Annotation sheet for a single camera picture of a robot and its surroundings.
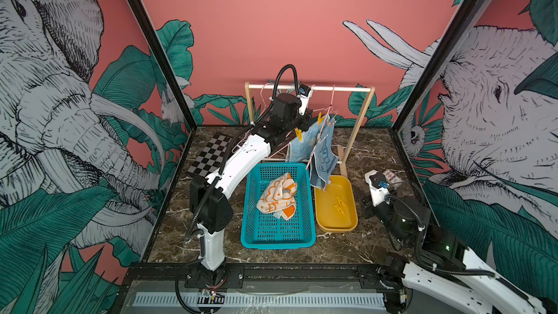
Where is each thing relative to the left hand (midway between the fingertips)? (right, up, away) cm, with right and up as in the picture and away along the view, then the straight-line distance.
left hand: (311, 105), depth 77 cm
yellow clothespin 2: (+14, -39, +14) cm, 43 cm away
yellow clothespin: (+13, -42, +12) cm, 45 cm away
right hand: (+13, -25, -11) cm, 30 cm away
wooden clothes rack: (+19, -17, +29) cm, 38 cm away
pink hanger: (+10, +1, +16) cm, 19 cm away
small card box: (+40, -30, +21) cm, 54 cm away
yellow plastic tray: (+7, -44, +9) cm, 46 cm away
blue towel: (-3, -15, +9) cm, 18 cm away
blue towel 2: (+9, -21, +24) cm, 33 cm away
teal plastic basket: (-19, -48, +7) cm, 53 cm away
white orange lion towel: (-13, -35, +9) cm, 38 cm away
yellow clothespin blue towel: (-4, -10, +7) cm, 13 cm away
